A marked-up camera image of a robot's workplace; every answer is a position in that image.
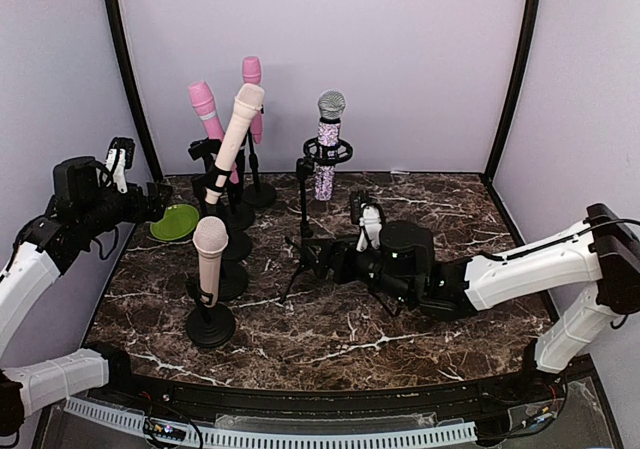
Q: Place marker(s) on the black clip mic stand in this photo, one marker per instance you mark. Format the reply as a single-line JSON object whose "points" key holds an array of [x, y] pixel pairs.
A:
{"points": [[224, 197]]}

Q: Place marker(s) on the purple rhinestone microphone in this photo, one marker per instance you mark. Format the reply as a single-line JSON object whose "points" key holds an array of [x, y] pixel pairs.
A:
{"points": [[331, 105]]}

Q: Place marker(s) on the tall beige microphone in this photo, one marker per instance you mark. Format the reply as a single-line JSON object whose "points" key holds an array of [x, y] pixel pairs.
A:
{"points": [[247, 104]]}

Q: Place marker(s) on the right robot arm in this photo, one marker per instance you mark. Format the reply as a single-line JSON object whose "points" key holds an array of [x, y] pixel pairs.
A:
{"points": [[397, 258]]}

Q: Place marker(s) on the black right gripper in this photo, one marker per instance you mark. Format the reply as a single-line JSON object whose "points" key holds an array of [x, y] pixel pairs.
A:
{"points": [[344, 248]]}

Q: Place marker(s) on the back round-base mic stand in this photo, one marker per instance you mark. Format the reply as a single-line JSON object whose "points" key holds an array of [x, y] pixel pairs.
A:
{"points": [[258, 194]]}

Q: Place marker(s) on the black tripod mic stand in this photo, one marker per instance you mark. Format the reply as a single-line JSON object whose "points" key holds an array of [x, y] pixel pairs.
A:
{"points": [[305, 167]]}

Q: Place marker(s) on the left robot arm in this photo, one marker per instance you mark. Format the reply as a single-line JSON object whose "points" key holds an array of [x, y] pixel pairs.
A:
{"points": [[90, 198]]}

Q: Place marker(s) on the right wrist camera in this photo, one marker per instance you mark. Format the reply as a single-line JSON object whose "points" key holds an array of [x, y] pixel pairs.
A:
{"points": [[368, 216]]}

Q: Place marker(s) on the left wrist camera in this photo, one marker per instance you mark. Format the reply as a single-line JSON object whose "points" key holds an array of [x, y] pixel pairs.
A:
{"points": [[119, 159]]}

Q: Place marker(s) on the green round plate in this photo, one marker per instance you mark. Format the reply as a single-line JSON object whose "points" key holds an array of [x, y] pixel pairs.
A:
{"points": [[178, 222]]}

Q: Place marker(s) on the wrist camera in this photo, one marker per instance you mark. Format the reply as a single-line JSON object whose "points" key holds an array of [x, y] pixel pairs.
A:
{"points": [[368, 216], [119, 159]]}

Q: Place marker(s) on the round-base stand of tall beige mic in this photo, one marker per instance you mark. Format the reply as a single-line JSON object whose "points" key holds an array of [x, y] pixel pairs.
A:
{"points": [[233, 278]]}

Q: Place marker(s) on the white slotted cable duct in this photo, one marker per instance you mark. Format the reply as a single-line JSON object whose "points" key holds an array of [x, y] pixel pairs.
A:
{"points": [[260, 432]]}

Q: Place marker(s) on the black front rail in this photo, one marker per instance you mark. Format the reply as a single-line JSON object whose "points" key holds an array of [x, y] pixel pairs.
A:
{"points": [[206, 403]]}

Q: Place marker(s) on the beige microphone round head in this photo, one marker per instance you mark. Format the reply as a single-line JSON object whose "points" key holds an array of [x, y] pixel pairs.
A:
{"points": [[210, 239]]}

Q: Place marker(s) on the front pink microphone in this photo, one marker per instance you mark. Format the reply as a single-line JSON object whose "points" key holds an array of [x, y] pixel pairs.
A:
{"points": [[203, 103]]}

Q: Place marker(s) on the front round-base mic stand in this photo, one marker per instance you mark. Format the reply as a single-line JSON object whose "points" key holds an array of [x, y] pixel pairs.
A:
{"points": [[208, 327]]}

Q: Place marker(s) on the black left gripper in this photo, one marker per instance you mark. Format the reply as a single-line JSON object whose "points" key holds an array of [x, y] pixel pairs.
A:
{"points": [[155, 210]]}

